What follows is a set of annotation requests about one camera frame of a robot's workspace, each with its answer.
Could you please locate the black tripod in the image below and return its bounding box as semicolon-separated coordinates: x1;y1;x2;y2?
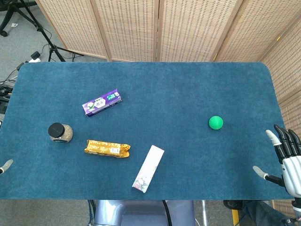
9;0;84;62

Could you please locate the grey-blue robot torso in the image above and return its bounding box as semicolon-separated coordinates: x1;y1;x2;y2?
94;200;196;226

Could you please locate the glass jar with black lid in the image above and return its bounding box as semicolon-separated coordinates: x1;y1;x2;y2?
48;122;74;143

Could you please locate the black floor cables bundle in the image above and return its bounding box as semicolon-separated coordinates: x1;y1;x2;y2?
0;68;19;113

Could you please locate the white floral long box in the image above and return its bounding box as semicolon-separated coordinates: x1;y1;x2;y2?
132;145;165;194

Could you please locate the blue jeans leg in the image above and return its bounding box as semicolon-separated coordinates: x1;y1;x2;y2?
223;200;277;226

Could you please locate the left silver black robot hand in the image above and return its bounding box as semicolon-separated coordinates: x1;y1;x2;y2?
0;159;14;175

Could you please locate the gold snack packet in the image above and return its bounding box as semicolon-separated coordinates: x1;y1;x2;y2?
84;139;131;160

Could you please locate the silver metal table leg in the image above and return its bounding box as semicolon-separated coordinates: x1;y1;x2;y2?
201;200;209;226

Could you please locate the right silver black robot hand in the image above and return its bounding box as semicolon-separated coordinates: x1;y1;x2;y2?
253;124;301;197

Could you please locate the purple toothpaste box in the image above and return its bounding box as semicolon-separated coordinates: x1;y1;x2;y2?
81;89;123;118

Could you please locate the black cable on torso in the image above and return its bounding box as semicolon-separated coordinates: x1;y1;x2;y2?
161;200;172;226

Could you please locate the white power strip with adapter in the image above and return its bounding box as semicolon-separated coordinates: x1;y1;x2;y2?
16;51;42;71

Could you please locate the woven wooden folding screen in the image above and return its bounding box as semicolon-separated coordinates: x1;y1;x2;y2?
35;0;301;218

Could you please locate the black office chair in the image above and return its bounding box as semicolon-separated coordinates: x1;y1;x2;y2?
0;0;31;37

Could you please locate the blue table mat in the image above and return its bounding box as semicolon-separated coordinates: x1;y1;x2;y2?
0;61;291;201

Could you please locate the green ball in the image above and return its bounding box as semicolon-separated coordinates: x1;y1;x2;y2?
208;115;224;130

